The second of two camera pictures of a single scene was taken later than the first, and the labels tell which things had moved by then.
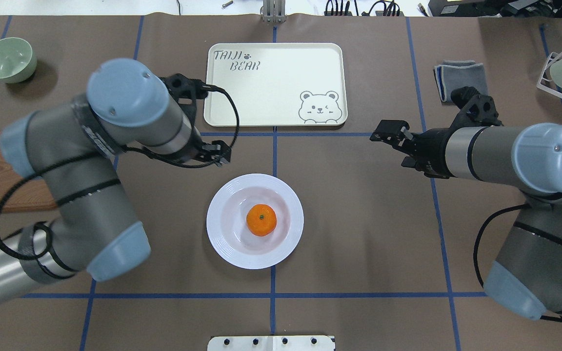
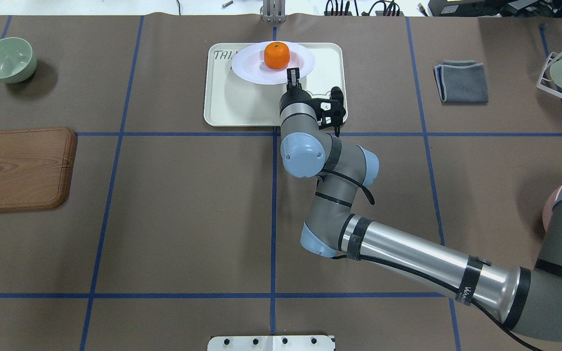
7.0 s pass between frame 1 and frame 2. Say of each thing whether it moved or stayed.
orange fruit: moved
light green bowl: stayed
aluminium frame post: stayed
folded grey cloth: stayed
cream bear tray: stayed
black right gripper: moved
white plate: moved
